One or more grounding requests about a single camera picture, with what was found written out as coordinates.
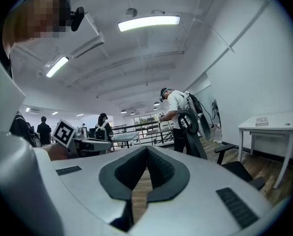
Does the grey ceiling dome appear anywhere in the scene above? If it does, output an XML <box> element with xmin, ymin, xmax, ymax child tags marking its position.
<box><xmin>125</xmin><ymin>7</ymin><xmax>138</xmax><ymax>18</ymax></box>

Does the long ceiling light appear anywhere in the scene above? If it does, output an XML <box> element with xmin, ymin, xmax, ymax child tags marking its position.
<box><xmin>45</xmin><ymin>56</ymin><xmax>69</xmax><ymax>78</ymax></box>
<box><xmin>117</xmin><ymin>15</ymin><xmax>181</xmax><ymax>32</ymax></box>

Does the grey book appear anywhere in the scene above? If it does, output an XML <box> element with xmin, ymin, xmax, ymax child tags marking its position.
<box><xmin>255</xmin><ymin>116</ymin><xmax>269</xmax><ymax>127</ymax></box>

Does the black office chair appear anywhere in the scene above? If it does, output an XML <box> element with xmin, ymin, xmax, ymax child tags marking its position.
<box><xmin>177</xmin><ymin>109</ymin><xmax>266</xmax><ymax>191</ymax></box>

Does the clear plastic water bottle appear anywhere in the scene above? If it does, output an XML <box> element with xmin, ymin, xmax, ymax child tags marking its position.
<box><xmin>214</xmin><ymin>123</ymin><xmax>223</xmax><ymax>144</ymax></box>

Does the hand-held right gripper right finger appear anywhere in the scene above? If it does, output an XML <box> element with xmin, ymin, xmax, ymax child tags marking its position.
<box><xmin>133</xmin><ymin>145</ymin><xmax>277</xmax><ymax>236</ymax></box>

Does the black head camera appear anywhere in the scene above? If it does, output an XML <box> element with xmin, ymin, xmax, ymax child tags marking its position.
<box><xmin>69</xmin><ymin>6</ymin><xmax>85</xmax><ymax>32</ymax></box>

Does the person's head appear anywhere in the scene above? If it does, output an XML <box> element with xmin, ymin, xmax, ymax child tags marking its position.
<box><xmin>2</xmin><ymin>0</ymin><xmax>72</xmax><ymax>56</ymax></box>

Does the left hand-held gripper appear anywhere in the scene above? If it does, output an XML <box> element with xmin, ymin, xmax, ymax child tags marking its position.
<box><xmin>52</xmin><ymin>118</ymin><xmax>112</xmax><ymax>158</ymax></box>

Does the person's left forearm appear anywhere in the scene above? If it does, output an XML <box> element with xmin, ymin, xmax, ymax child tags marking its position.
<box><xmin>41</xmin><ymin>144</ymin><xmax>70</xmax><ymax>161</ymax></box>

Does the white table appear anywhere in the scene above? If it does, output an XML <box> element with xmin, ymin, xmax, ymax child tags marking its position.
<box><xmin>237</xmin><ymin>111</ymin><xmax>293</xmax><ymax>190</ymax></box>
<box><xmin>111</xmin><ymin>131</ymin><xmax>142</xmax><ymax>148</ymax></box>

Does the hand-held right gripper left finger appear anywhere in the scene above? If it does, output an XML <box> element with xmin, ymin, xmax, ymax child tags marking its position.
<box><xmin>34</xmin><ymin>145</ymin><xmax>149</xmax><ymax>232</ymax></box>

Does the person's black clothing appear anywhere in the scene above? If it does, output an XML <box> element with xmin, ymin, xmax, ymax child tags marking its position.
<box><xmin>0</xmin><ymin>30</ymin><xmax>14</xmax><ymax>80</ymax></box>

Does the black metal railing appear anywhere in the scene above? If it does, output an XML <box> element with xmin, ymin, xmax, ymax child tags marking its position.
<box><xmin>110</xmin><ymin>120</ymin><xmax>175</xmax><ymax>146</ymax></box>

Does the white ceiling air conditioner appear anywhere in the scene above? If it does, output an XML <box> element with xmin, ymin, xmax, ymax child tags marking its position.
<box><xmin>69</xmin><ymin>12</ymin><xmax>105</xmax><ymax>59</ymax></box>

